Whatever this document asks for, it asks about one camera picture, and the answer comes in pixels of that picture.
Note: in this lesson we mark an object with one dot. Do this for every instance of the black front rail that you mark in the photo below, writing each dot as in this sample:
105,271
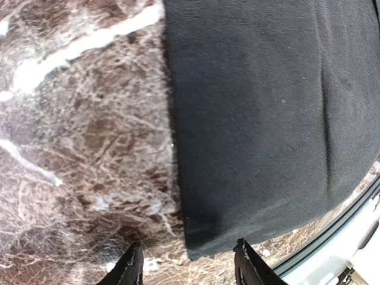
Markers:
327,234

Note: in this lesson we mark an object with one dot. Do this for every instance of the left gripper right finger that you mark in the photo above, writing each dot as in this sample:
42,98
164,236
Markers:
251,269

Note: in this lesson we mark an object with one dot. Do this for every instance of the black long sleeve shirt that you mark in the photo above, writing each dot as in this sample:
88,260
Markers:
276,113

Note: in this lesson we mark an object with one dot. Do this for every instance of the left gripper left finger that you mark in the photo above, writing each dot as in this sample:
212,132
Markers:
129,268

